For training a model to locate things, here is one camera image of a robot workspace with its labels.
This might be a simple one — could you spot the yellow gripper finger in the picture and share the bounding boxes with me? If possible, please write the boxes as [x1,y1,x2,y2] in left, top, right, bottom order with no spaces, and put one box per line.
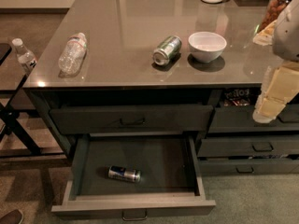
[252,62,299,123]

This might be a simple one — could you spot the blue silver redbull can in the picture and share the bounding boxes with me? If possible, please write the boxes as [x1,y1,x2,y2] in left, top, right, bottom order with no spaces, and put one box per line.
[108,166,141,183]

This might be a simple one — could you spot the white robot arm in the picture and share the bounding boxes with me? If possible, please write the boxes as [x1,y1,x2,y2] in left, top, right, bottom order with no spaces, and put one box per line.
[252,0,299,123]

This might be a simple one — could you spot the snack bags in drawer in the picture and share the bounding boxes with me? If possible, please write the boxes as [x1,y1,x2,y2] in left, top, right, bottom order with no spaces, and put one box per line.
[222,88,260,106]

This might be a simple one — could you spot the grey middle right drawer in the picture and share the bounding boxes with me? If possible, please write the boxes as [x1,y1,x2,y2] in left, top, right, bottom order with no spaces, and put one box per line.
[197,135,299,158]

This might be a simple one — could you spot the grey top left drawer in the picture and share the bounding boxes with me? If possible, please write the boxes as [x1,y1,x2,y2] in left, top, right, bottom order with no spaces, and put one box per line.
[50,105,213,134]

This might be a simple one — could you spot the grey bottom right drawer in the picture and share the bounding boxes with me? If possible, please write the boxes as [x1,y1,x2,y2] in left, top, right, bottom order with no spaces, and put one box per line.
[198,159,299,175]

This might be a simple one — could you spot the green silver soda can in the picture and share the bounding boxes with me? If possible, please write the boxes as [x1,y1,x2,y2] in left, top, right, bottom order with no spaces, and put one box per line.
[152,35,182,66]

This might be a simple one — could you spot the open grey middle drawer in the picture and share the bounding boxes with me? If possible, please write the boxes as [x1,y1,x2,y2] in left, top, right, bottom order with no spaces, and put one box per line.
[52,135,216,221]

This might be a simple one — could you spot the grey counter cabinet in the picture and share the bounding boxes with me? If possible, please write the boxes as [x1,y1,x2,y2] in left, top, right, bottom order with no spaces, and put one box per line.
[24,0,298,179]

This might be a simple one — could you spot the white ceramic bowl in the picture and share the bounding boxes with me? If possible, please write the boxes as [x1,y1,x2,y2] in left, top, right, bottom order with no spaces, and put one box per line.
[188,32,227,63]

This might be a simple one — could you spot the clear jar of snacks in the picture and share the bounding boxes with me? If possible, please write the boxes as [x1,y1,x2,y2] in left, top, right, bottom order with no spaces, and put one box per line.
[259,0,291,32]

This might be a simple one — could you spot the clear plastic water bottle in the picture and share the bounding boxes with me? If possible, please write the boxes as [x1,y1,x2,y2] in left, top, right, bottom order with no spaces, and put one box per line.
[58,33,87,75]

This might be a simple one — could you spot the small water bottle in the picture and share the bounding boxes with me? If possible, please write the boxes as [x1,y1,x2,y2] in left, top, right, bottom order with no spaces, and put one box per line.
[12,38,37,76]

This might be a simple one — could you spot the dark side table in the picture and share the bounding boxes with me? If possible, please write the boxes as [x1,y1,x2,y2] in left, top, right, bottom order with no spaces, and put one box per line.
[0,40,63,158]

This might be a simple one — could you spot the brown shoe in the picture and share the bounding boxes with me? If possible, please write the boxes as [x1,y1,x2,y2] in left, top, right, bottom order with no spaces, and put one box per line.
[0,209,23,224]

